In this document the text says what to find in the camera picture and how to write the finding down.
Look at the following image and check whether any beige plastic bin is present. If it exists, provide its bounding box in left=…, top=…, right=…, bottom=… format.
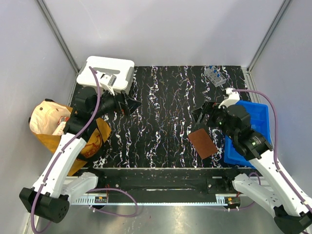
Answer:
left=82, top=85, right=131, bottom=95

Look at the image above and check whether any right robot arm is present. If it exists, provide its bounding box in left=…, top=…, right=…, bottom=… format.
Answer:
left=192, top=102, right=312, bottom=234

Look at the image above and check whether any clear test tube rack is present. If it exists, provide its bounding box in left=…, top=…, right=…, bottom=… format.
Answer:
left=204, top=66, right=227, bottom=87

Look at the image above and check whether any white plastic lid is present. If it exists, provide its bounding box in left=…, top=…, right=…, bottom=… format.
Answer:
left=77, top=56, right=135, bottom=95

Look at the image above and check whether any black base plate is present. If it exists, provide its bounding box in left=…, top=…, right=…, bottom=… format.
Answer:
left=98, top=167, right=255, bottom=194

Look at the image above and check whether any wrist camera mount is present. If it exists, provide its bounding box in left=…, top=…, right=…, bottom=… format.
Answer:
left=99, top=73, right=117, bottom=96
left=218, top=88, right=240, bottom=109

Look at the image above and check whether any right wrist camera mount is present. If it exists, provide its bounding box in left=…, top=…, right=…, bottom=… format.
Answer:
left=218, top=88, right=240, bottom=109

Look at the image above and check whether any cloth bag with items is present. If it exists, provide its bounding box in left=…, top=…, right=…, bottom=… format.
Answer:
left=29, top=100, right=111, bottom=176

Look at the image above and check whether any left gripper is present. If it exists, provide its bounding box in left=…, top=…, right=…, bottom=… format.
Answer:
left=91, top=85, right=142, bottom=119

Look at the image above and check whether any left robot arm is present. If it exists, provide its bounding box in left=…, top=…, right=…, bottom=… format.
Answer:
left=19, top=87, right=141, bottom=223

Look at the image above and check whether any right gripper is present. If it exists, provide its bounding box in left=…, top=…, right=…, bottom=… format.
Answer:
left=191, top=99, right=237, bottom=140

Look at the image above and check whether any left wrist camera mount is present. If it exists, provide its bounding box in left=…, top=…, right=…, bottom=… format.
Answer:
left=99, top=73, right=117, bottom=96

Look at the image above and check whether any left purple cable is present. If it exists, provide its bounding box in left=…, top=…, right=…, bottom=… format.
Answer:
left=30, top=66, right=139, bottom=234

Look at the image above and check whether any blue compartment tray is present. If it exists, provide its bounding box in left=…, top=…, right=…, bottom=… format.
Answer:
left=224, top=100, right=271, bottom=168

